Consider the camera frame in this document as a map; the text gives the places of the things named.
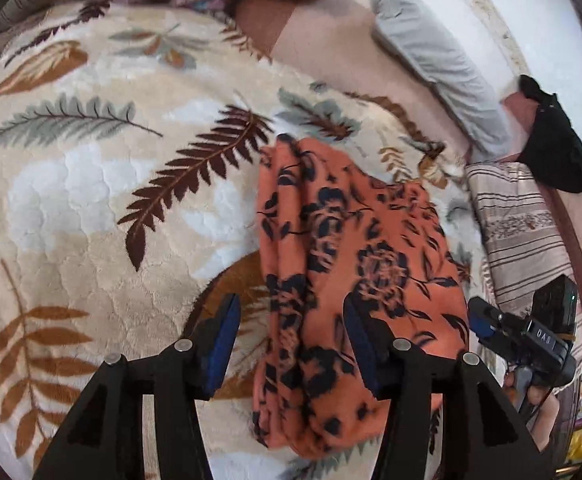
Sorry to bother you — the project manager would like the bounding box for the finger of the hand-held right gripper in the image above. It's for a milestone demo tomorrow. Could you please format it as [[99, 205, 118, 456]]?
[[468, 296, 506, 347]]

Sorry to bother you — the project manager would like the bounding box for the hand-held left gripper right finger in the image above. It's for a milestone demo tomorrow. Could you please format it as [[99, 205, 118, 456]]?
[[343, 294, 554, 480]]

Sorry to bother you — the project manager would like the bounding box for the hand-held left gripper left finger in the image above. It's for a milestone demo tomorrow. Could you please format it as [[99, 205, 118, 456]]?
[[33, 292, 242, 480]]

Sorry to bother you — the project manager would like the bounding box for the orange floral garment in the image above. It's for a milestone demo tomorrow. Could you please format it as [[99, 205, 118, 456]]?
[[252, 133, 471, 461]]

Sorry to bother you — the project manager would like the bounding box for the person's right forearm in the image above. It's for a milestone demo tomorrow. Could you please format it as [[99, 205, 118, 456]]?
[[527, 399, 563, 455]]

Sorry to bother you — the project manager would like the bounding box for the person's right hand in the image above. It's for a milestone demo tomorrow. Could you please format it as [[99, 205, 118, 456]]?
[[502, 366, 553, 408]]

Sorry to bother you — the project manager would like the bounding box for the black cloth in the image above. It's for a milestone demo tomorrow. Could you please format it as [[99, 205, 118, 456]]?
[[516, 74, 582, 194]]

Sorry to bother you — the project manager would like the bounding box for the leaf print blanket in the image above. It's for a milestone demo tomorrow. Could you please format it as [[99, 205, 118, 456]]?
[[0, 0, 497, 480]]

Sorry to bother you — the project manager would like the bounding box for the grey pillow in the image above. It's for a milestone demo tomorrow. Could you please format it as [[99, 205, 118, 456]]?
[[369, 0, 514, 158]]

